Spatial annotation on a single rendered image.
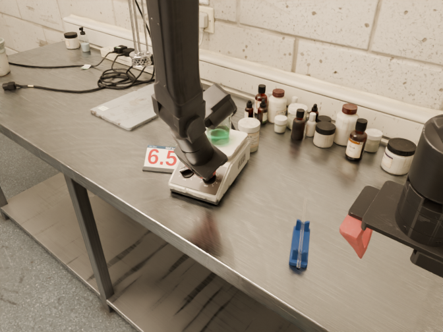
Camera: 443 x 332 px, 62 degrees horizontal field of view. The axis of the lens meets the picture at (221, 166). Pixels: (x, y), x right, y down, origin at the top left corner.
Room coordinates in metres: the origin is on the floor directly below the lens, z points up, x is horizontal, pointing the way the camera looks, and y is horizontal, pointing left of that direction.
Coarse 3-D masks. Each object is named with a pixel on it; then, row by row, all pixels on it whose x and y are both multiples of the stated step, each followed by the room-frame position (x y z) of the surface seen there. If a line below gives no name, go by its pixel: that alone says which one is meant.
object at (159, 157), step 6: (150, 150) 0.82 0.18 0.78; (156, 150) 0.81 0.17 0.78; (162, 150) 0.81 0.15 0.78; (168, 150) 0.81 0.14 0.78; (150, 156) 0.80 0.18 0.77; (156, 156) 0.80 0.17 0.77; (162, 156) 0.80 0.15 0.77; (168, 156) 0.80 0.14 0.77; (174, 156) 0.80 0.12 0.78; (150, 162) 0.79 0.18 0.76; (156, 162) 0.79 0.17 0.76; (162, 162) 0.79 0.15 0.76; (168, 162) 0.79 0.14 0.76; (174, 162) 0.79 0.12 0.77
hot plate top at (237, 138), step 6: (234, 132) 0.81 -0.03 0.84; (240, 132) 0.81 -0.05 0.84; (234, 138) 0.78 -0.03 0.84; (240, 138) 0.78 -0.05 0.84; (246, 138) 0.79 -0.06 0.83; (228, 144) 0.76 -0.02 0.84; (234, 144) 0.76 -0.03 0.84; (240, 144) 0.76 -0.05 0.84; (222, 150) 0.73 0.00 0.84; (228, 150) 0.73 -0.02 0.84; (234, 150) 0.73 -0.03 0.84; (228, 156) 0.71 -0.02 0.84
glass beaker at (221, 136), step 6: (228, 120) 0.75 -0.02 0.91; (222, 126) 0.74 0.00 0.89; (228, 126) 0.75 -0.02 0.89; (210, 132) 0.75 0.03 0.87; (216, 132) 0.74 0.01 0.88; (222, 132) 0.74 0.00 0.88; (228, 132) 0.75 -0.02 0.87; (210, 138) 0.75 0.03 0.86; (216, 138) 0.74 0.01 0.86; (222, 138) 0.74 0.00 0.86; (228, 138) 0.75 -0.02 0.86; (216, 144) 0.74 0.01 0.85; (222, 144) 0.74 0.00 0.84
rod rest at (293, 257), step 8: (296, 224) 0.55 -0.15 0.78; (296, 232) 0.54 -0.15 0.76; (304, 232) 0.54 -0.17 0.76; (296, 240) 0.52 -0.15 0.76; (304, 240) 0.52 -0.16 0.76; (296, 248) 0.48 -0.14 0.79; (304, 248) 0.50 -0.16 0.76; (296, 256) 0.47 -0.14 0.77; (304, 256) 0.47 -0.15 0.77; (296, 264) 0.46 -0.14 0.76; (304, 264) 0.46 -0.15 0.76
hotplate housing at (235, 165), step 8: (248, 144) 0.79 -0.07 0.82; (240, 152) 0.76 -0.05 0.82; (248, 152) 0.79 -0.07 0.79; (232, 160) 0.71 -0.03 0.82; (240, 160) 0.75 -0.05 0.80; (248, 160) 0.81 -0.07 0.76; (176, 168) 0.71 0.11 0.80; (232, 168) 0.70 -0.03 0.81; (240, 168) 0.75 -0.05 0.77; (224, 176) 0.67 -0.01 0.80; (232, 176) 0.70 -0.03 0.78; (176, 184) 0.68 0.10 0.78; (224, 184) 0.66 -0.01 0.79; (184, 192) 0.67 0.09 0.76; (192, 192) 0.66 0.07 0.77; (200, 192) 0.65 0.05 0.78; (224, 192) 0.66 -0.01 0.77; (208, 200) 0.64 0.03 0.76; (216, 200) 0.63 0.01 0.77
